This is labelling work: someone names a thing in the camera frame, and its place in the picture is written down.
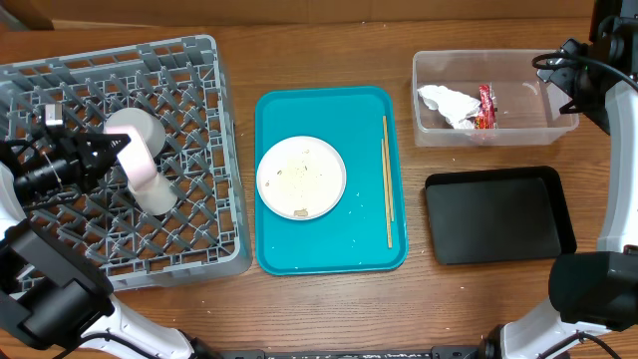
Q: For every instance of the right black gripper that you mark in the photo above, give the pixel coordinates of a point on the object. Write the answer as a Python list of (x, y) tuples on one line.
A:
[(560, 77)]

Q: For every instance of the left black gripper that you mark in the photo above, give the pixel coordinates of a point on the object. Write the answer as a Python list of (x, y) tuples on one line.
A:
[(78, 152)]

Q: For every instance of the grey white bowl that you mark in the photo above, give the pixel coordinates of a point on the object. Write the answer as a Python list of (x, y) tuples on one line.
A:
[(149, 127)]

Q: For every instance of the white cup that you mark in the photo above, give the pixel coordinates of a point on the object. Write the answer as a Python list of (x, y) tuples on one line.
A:
[(156, 196)]

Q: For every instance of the red snack wrapper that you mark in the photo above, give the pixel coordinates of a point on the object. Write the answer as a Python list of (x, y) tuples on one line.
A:
[(486, 118)]

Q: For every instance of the white napkin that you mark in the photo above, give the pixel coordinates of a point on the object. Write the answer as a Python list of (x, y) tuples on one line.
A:
[(457, 108)]

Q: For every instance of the large white plate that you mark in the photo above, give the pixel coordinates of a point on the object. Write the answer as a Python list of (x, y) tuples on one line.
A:
[(301, 178)]

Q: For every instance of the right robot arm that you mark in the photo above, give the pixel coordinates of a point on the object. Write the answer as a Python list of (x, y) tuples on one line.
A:
[(590, 293)]

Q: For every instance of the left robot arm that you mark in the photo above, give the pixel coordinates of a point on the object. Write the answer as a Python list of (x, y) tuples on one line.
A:
[(51, 295)]

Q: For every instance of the grey plastic dish rack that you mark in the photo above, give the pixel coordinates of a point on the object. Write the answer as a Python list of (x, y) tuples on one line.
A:
[(181, 83)]

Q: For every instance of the clear plastic bin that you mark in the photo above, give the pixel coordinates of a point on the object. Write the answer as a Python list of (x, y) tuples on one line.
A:
[(526, 109)]

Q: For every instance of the black tray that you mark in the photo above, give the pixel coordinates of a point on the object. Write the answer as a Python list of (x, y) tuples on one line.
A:
[(498, 215)]

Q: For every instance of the wooden chopstick right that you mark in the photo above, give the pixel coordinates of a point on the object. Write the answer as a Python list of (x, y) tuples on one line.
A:
[(388, 167)]

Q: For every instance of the wooden chopstick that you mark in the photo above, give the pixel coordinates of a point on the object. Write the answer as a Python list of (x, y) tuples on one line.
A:
[(388, 167), (386, 196)]

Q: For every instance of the wooden chopstick left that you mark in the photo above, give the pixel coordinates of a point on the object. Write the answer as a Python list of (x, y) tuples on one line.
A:
[(386, 196)]

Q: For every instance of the teal serving tray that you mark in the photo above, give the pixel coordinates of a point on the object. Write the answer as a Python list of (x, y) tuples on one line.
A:
[(352, 236)]

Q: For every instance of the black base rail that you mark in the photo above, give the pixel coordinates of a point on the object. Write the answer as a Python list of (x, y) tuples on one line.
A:
[(436, 352)]

